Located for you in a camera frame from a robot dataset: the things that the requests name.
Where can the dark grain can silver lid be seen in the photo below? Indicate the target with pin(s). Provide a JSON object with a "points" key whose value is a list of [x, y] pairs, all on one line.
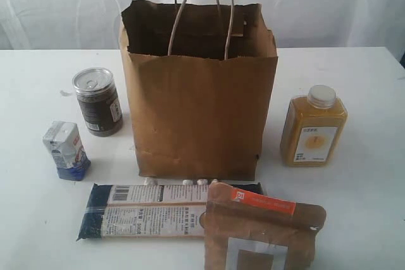
{"points": [[98, 100]]}

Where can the brown paper bag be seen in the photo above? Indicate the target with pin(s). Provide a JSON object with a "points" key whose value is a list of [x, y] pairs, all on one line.
{"points": [[199, 80]]}

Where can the yellow millet bottle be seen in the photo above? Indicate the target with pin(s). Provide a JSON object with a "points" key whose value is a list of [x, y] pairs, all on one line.
{"points": [[313, 125]]}

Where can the brown kraft stand-up pouch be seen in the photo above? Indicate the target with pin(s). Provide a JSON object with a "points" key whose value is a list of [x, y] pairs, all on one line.
{"points": [[246, 230]]}

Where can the black rice vacuum pack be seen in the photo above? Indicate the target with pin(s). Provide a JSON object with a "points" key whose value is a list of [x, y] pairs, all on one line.
{"points": [[144, 211]]}

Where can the white blue milk carton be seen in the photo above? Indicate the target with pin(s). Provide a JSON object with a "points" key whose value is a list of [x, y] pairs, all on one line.
{"points": [[62, 140]]}

